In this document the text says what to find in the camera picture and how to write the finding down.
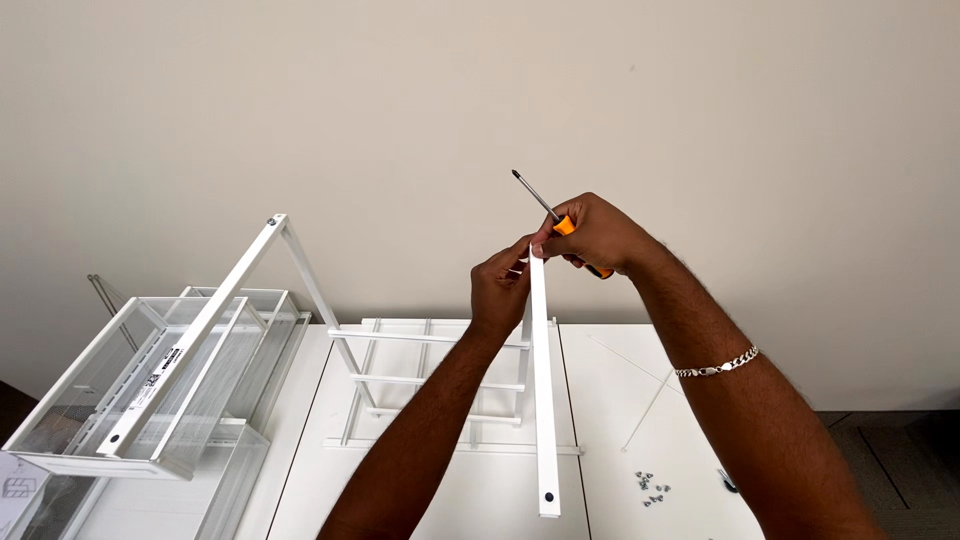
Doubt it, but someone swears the person's right hand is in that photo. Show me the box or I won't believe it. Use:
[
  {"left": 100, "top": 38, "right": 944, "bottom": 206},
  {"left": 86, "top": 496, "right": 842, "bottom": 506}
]
[{"left": 529, "top": 192, "right": 663, "bottom": 280}]

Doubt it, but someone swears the person's left hand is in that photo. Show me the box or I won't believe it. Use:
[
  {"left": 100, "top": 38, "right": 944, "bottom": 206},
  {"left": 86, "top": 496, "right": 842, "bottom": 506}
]
[{"left": 469, "top": 235, "right": 538, "bottom": 340}]

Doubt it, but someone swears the orange and black screwdriver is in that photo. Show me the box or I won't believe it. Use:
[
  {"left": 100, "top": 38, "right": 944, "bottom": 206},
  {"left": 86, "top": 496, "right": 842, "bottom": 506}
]
[{"left": 511, "top": 169, "right": 615, "bottom": 281}]

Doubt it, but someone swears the white metal post bar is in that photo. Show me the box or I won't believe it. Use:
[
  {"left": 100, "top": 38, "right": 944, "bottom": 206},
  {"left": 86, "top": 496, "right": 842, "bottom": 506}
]
[{"left": 528, "top": 244, "right": 563, "bottom": 519}]

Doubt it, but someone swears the white mesh drawer basket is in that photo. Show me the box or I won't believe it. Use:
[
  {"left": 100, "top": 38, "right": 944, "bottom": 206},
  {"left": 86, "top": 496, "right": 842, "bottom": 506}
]
[
  {"left": 178, "top": 285, "right": 313, "bottom": 438},
  {"left": 0, "top": 420, "right": 273, "bottom": 540},
  {"left": 3, "top": 295, "right": 270, "bottom": 482}
]

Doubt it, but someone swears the pile of small silver screws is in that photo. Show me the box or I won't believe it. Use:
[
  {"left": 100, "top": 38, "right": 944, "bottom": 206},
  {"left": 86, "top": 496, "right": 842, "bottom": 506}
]
[{"left": 634, "top": 470, "right": 672, "bottom": 508}]

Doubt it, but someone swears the white labelled metal bar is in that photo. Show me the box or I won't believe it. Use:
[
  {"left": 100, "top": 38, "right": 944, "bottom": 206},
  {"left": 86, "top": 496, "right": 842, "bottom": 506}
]
[{"left": 96, "top": 213, "right": 291, "bottom": 459}]

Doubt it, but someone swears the paper instruction sheet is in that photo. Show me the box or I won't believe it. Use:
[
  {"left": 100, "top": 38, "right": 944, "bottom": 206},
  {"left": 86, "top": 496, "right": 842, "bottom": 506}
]
[{"left": 0, "top": 452, "right": 52, "bottom": 540}]

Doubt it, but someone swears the white frame with rails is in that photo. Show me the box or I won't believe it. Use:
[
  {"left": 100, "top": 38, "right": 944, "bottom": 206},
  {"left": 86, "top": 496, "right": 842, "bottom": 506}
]
[{"left": 279, "top": 222, "right": 532, "bottom": 426}]

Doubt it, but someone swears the white flat rail frame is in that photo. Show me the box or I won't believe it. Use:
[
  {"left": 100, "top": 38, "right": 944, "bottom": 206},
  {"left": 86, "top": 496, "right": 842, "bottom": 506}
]
[{"left": 321, "top": 317, "right": 585, "bottom": 456}]

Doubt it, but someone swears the white wire cross brace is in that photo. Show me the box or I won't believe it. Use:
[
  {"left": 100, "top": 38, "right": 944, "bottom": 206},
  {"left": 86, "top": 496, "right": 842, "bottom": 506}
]
[{"left": 586, "top": 333, "right": 685, "bottom": 453}]

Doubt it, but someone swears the silver chain bracelet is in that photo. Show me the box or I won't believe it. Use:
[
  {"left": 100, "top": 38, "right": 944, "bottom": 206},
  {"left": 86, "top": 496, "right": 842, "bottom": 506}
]
[{"left": 674, "top": 345, "right": 761, "bottom": 379}]

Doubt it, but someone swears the grey wire cross brace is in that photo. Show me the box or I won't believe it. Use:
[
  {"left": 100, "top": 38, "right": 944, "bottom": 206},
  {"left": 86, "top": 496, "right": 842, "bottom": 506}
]
[{"left": 85, "top": 273, "right": 141, "bottom": 354}]

